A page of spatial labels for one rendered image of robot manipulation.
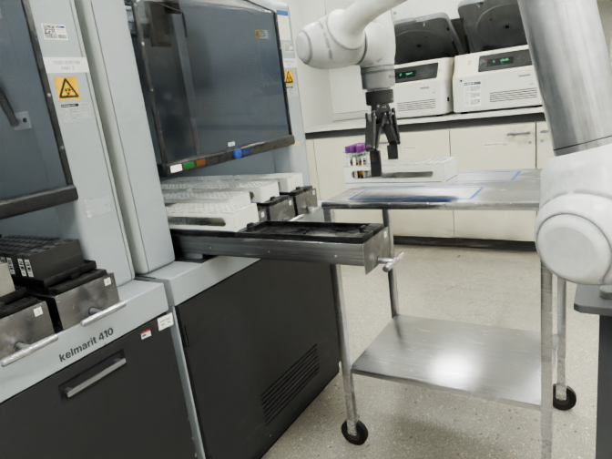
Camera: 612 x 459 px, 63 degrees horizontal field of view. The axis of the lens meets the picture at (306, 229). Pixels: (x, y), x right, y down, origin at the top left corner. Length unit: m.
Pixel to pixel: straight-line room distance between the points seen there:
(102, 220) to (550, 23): 0.96
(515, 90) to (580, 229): 2.56
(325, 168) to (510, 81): 1.40
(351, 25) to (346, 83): 3.13
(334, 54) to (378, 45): 0.15
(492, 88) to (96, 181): 2.58
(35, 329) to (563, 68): 0.99
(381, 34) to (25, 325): 1.02
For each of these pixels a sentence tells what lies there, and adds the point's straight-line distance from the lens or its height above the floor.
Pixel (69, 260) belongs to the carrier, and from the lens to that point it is 1.16.
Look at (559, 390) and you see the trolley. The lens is 1.92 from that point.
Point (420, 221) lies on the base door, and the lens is 3.56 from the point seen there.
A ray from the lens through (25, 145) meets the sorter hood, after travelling 1.12.
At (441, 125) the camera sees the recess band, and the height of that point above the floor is 0.84.
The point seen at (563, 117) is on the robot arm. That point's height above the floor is 1.04.
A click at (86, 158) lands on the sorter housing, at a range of 1.20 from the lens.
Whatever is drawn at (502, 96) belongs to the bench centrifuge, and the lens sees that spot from 3.31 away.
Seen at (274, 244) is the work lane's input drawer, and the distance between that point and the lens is 1.15.
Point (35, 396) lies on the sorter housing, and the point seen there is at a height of 0.64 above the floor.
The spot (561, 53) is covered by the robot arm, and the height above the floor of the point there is 1.13.
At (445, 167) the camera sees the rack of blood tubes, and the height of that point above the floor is 0.90.
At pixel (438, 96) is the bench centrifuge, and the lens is 3.38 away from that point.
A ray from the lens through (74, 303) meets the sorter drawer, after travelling 1.09.
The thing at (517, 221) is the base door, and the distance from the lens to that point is 3.39.
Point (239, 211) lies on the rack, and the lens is 1.24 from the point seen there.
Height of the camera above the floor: 1.11
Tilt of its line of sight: 15 degrees down
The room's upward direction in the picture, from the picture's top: 7 degrees counter-clockwise
